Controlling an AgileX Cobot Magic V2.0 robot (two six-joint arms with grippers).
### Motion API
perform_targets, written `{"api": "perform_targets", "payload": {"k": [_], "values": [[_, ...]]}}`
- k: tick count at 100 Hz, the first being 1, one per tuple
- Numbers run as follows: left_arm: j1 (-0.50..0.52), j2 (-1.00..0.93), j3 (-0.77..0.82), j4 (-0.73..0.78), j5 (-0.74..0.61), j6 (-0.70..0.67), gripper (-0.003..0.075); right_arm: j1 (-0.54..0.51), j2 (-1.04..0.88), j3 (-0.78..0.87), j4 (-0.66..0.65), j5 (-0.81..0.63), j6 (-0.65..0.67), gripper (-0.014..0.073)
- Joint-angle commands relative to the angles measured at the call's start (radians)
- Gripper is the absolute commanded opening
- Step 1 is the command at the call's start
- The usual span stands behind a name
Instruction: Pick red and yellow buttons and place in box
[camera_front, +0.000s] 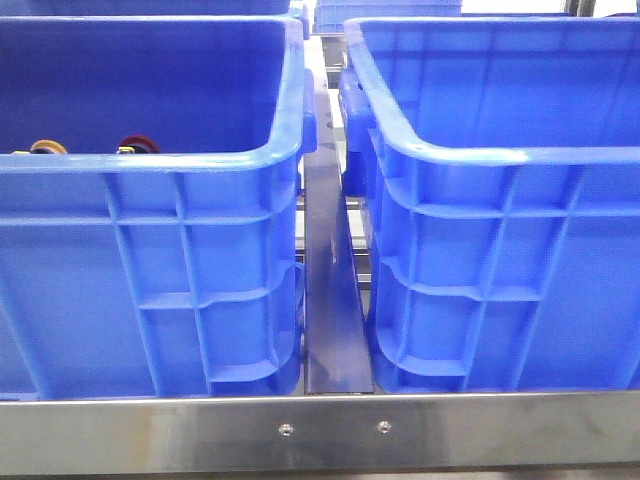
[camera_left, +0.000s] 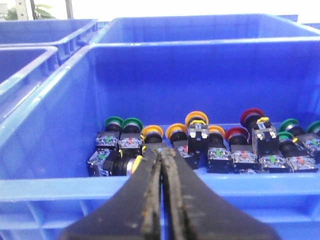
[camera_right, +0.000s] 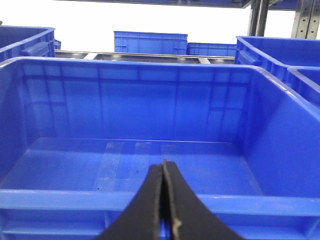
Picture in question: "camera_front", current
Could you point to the red mushroom push button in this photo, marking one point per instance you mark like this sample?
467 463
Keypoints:
137 144

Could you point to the right rail screw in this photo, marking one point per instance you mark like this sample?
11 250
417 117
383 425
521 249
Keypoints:
384 427

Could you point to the rail screw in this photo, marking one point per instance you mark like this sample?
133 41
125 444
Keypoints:
384 427
286 429

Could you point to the right blue plastic crate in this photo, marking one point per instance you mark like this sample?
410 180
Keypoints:
501 171

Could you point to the yellow mushroom push button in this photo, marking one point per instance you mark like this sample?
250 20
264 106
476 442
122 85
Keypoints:
43 146

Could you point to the back left blue crate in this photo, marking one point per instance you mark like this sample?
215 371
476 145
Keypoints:
293 9

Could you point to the stainless steel front rail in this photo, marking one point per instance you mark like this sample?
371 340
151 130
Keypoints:
331 434

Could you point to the blue plastic crate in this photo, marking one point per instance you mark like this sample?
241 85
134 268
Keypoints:
151 275
501 171

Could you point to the left rail screw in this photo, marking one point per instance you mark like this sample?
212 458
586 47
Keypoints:
286 429

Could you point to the left blue plastic crate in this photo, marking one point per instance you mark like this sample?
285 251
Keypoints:
151 275

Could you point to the dark blue divider rail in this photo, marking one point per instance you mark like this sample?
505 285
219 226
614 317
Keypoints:
337 353

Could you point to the back right blue crate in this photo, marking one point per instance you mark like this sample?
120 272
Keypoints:
329 16

